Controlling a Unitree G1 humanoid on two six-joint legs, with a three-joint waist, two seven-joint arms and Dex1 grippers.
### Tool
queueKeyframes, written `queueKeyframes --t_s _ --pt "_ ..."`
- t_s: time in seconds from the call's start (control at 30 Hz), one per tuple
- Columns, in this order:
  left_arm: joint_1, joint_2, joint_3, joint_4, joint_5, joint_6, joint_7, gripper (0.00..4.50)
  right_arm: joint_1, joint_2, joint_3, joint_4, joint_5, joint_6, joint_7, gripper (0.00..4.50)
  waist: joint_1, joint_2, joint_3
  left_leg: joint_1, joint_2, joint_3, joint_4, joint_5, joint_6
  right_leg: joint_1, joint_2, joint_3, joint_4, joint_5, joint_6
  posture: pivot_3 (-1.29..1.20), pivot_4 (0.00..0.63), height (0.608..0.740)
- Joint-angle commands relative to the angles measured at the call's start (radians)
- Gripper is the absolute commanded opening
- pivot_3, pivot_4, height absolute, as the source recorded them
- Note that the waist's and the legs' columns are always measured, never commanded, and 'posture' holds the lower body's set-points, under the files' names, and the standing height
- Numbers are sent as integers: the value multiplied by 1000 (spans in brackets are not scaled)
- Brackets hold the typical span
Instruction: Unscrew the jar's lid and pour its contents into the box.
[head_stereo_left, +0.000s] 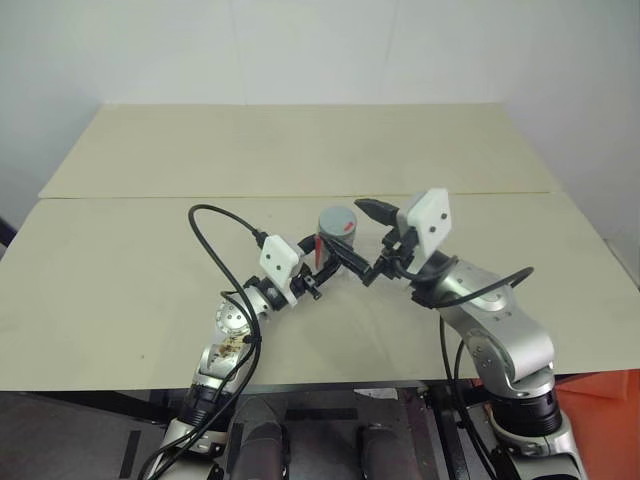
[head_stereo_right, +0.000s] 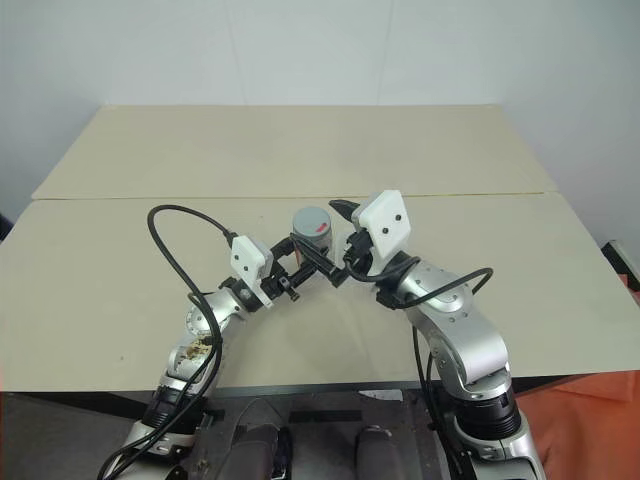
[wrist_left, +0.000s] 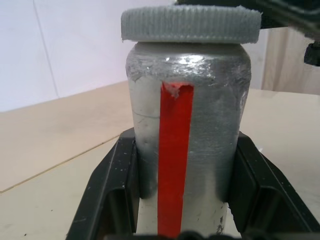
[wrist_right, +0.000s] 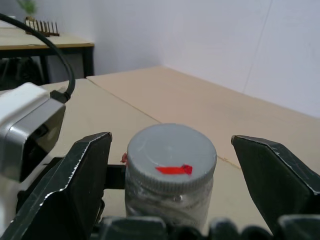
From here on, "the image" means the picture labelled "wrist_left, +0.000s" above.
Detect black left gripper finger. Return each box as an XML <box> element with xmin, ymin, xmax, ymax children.
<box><xmin>249</xmin><ymin>0</ymin><xmax>320</xmax><ymax>42</ymax></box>
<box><xmin>66</xmin><ymin>126</ymin><xmax>144</xmax><ymax>240</ymax></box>
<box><xmin>225</xmin><ymin>132</ymin><xmax>320</xmax><ymax>240</ymax></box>

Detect grey ribbed jar lid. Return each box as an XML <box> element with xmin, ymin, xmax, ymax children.
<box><xmin>120</xmin><ymin>5</ymin><xmax>262</xmax><ymax>45</ymax></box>

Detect grey jar with red stripe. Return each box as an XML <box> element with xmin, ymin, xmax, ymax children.
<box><xmin>124</xmin><ymin>41</ymin><xmax>252</xmax><ymax>239</ymax></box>

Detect light wooden cabinet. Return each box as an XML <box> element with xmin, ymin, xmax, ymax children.
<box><xmin>259</xmin><ymin>23</ymin><xmax>320</xmax><ymax>95</ymax></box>

